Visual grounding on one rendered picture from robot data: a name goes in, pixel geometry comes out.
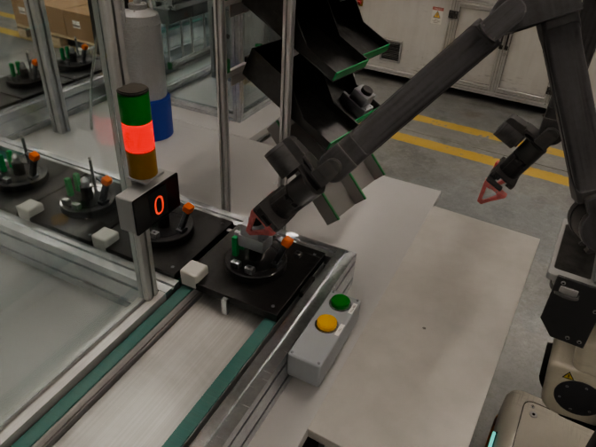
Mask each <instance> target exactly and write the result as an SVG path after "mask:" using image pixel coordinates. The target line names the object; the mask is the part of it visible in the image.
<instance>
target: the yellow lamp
mask: <svg viewBox="0 0 596 447"><path fill-rule="evenodd" d="M125 152H126V158H127V164H128V170H129V176H130V177H132V178H134V179H137V180H146V179H150V178H153V177H155V176H156V175H157V174H158V166H157V158H156V150H155V147H154V149H153V150H152V151H151V152H149V153H129V152H127V151H126V150H125Z"/></svg>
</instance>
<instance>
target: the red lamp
mask: <svg viewBox="0 0 596 447"><path fill-rule="evenodd" d="M122 134H123V140H124V146H125V150H126V151H127V152H129V153H149V152H151V151H152V150H153V149H154V147H155V143H154V134H153V120H151V121H150V122H149V123H147V124H146V125H142V126H128V125H125V124H123V123H122Z"/></svg>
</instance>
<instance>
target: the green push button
mask: <svg viewBox="0 0 596 447"><path fill-rule="evenodd" d="M331 304H332V306H333V307H334V308H335V309H337V310H345V309H347V308H348V307H349V305H350V299H349V298H348V296H346V295H344V294H336V295H334V296H333V297H332V299H331Z"/></svg>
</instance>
